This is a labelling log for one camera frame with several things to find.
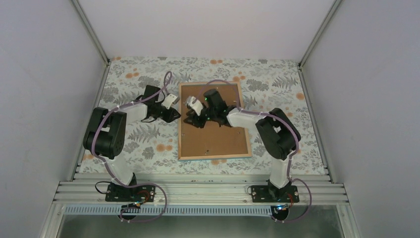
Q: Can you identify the brown backing board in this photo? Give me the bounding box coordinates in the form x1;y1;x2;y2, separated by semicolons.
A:
181;84;248;157

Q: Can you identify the teal and wood picture frame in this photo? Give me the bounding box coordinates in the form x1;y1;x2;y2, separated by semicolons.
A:
177;81;253;161

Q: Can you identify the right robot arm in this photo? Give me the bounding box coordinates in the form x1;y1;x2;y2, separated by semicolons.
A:
184;89;301;202

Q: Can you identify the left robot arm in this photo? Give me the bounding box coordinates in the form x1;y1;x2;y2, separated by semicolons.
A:
83;85;181;201

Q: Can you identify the floral patterned table mat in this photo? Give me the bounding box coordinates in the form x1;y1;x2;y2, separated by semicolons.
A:
99;57;324;175

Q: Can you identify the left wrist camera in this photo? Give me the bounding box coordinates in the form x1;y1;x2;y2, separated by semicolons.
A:
161;94;180;109

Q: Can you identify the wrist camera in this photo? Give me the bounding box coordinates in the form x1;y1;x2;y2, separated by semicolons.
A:
161;94;180;109
185;96;204;116

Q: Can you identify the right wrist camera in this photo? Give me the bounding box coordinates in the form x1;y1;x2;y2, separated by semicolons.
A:
185;96;204;116

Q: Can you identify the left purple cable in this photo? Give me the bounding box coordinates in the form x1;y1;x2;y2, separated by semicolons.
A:
90;71;173;224

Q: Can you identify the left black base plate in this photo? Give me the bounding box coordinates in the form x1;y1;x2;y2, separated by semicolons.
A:
105;183;156;203

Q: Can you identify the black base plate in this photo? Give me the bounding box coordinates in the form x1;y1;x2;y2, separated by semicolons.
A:
248;185;300;203
105;183;156;203

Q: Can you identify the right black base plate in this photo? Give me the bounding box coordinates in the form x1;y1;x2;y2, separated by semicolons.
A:
248;185;300;203

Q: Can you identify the aluminium rail base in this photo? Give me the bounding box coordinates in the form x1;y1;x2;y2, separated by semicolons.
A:
53;173;349;205

